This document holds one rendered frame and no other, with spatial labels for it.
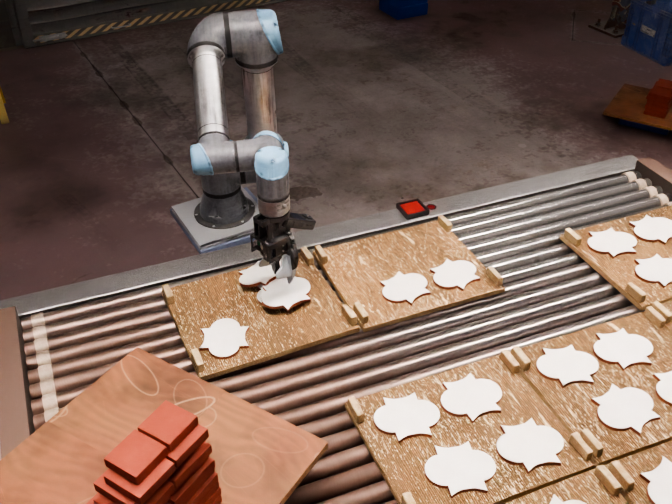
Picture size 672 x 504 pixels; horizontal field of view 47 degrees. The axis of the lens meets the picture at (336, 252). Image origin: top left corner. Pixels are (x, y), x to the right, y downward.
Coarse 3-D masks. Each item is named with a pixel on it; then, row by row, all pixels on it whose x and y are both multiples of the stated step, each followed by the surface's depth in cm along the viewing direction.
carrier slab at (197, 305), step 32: (192, 288) 202; (224, 288) 202; (256, 288) 202; (320, 288) 202; (192, 320) 191; (256, 320) 191; (288, 320) 191; (320, 320) 191; (256, 352) 182; (288, 352) 183
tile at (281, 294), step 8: (280, 280) 199; (296, 280) 199; (304, 280) 199; (264, 288) 197; (272, 288) 197; (280, 288) 197; (288, 288) 197; (296, 288) 197; (304, 288) 197; (264, 296) 194; (272, 296) 194; (280, 296) 194; (288, 296) 194; (296, 296) 194; (304, 296) 194; (264, 304) 192; (272, 304) 192; (280, 304) 192; (288, 304) 192; (296, 304) 193
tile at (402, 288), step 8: (400, 272) 205; (392, 280) 203; (400, 280) 203; (408, 280) 203; (416, 280) 203; (424, 280) 203; (384, 288) 200; (392, 288) 200; (400, 288) 200; (408, 288) 200; (416, 288) 200; (424, 288) 200; (384, 296) 198; (392, 296) 197; (400, 296) 197; (408, 296) 197; (416, 296) 197
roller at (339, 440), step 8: (344, 432) 165; (352, 432) 164; (328, 440) 163; (336, 440) 163; (344, 440) 163; (352, 440) 164; (360, 440) 164; (328, 448) 162; (336, 448) 163; (344, 448) 163
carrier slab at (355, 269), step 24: (360, 240) 219; (384, 240) 219; (408, 240) 219; (432, 240) 219; (456, 240) 219; (336, 264) 210; (360, 264) 210; (384, 264) 210; (408, 264) 210; (432, 264) 210; (480, 264) 210; (336, 288) 202; (360, 288) 202; (432, 288) 202; (456, 288) 202; (480, 288) 202; (504, 288) 202; (384, 312) 194; (408, 312) 194; (432, 312) 196
